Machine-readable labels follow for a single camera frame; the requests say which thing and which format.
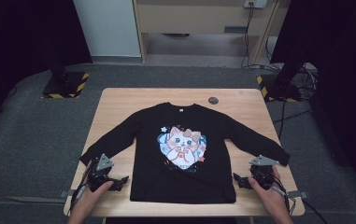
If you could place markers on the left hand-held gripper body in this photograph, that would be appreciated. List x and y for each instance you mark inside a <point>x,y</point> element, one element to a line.
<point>102,174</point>

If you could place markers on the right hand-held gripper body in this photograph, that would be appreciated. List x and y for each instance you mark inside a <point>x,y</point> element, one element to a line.
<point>263,174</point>

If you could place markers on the black cat-print long-sleeved shirt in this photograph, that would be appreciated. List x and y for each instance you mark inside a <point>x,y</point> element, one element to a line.
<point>182,186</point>

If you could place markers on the person's right hand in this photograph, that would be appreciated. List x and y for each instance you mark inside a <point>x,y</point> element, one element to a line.
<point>273,199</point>

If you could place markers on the person's left hand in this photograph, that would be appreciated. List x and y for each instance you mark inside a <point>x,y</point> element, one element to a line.
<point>87,199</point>

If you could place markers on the grey tape piece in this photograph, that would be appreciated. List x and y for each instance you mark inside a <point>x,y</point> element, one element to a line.
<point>298,194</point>
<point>68,193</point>

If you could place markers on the round grey table grommet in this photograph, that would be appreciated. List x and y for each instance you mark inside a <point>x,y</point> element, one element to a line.
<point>213,100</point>

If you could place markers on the black stand with striped base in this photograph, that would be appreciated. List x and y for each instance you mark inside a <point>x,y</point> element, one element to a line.
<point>280,88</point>
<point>68,85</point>

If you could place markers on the black curtain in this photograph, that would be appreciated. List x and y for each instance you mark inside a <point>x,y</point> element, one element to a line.
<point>344,62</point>
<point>17,46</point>

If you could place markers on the white panel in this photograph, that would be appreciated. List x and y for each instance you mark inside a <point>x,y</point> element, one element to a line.
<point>107,28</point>

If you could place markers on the light wooden cabinet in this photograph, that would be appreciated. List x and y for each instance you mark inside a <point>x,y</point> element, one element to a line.
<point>197,18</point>

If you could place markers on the white power strip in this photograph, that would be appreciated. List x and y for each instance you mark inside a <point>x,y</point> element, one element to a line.
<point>256,3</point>

